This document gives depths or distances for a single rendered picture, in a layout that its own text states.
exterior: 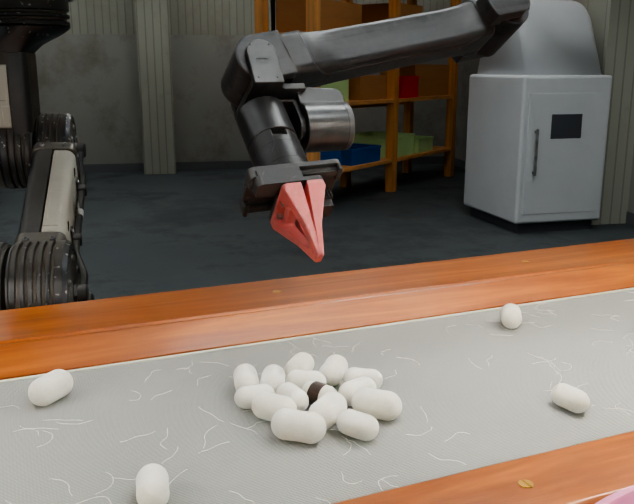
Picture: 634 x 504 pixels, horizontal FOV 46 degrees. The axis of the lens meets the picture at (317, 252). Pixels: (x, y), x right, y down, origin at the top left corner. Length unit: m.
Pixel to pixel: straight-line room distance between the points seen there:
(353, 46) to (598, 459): 0.60
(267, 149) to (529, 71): 3.99
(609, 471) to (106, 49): 7.30
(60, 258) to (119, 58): 6.76
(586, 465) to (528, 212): 4.30
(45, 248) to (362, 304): 0.37
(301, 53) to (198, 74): 6.73
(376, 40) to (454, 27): 0.12
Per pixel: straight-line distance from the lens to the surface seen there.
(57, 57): 7.66
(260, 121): 0.82
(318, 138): 0.85
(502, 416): 0.58
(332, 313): 0.74
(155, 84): 7.35
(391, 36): 0.97
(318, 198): 0.76
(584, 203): 4.95
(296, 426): 0.52
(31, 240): 0.93
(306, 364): 0.61
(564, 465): 0.47
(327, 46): 0.91
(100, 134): 7.65
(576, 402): 0.59
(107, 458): 0.53
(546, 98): 4.71
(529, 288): 0.86
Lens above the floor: 0.99
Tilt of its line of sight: 14 degrees down
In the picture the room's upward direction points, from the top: straight up
